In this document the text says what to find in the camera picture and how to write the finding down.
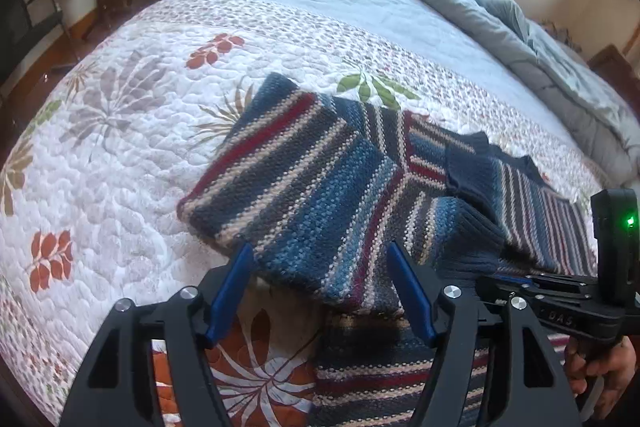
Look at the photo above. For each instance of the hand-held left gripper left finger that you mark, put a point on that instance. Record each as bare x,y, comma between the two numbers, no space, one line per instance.
229,289

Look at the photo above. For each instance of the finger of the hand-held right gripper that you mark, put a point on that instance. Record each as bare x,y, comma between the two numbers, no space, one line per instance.
550,288

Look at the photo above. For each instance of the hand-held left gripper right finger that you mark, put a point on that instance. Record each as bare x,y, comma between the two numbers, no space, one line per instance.
411,292

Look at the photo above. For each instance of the blue striped knit sweater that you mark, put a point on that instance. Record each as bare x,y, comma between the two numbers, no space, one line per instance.
310,187

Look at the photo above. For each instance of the person's right hand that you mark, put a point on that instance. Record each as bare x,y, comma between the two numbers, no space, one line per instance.
612,374

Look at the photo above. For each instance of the white floral quilt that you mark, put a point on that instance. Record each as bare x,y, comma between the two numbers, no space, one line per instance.
125,167

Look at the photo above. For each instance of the brown wooden furniture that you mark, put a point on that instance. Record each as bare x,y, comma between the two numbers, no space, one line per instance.
617,62

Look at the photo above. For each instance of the grey comforter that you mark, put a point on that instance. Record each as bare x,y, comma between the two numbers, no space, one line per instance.
500,27

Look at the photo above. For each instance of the black metal frame chair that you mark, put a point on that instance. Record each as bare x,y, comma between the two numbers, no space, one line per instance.
47,9

